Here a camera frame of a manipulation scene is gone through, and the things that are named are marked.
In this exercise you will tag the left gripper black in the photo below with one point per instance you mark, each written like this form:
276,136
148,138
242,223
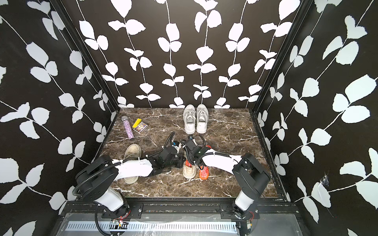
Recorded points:
180,158

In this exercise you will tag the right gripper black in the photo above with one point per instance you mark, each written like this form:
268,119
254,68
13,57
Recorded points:
189,158

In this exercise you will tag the beige sneaker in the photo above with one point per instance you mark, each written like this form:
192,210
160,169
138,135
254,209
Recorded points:
133,153
188,173

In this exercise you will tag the red orange insole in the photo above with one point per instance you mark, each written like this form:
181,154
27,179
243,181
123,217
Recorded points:
204,173

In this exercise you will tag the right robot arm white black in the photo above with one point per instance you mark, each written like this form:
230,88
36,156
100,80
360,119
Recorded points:
251,176

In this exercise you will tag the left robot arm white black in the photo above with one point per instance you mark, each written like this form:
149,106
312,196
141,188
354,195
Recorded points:
94,182

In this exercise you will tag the white sneaker left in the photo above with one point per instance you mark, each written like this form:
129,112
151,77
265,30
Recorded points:
189,117

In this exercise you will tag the white sneaker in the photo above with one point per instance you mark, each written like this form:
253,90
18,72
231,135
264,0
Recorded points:
202,117
189,117

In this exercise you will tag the white sneaker right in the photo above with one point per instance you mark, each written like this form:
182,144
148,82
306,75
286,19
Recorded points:
202,117

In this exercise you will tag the small purple card box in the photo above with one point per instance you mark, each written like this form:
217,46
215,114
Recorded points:
140,127

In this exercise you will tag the yellow wedge block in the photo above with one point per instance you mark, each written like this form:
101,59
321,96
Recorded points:
137,122

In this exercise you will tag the purple glitter tube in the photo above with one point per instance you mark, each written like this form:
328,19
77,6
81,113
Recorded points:
127,126

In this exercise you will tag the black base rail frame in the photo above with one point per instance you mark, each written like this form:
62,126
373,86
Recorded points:
136,208

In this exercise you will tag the white slotted cable duct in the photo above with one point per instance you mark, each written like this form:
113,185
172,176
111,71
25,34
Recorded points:
221,227

